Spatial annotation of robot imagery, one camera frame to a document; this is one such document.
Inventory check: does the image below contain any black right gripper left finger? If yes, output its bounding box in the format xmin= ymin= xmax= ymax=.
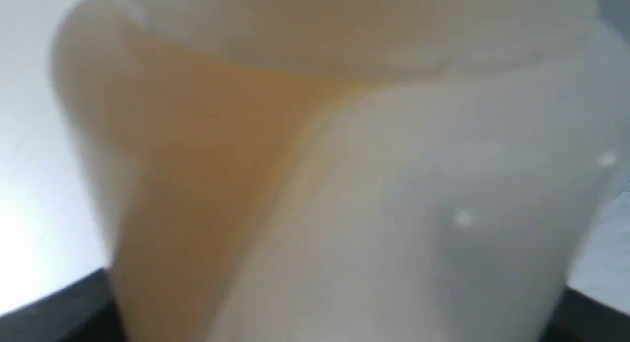
xmin=0 ymin=269 xmax=127 ymax=342

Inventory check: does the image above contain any white plastic squeeze bottle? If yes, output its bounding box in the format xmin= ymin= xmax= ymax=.
xmin=51 ymin=0 xmax=629 ymax=342

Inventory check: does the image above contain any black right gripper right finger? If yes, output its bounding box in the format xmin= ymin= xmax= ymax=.
xmin=544 ymin=285 xmax=630 ymax=342

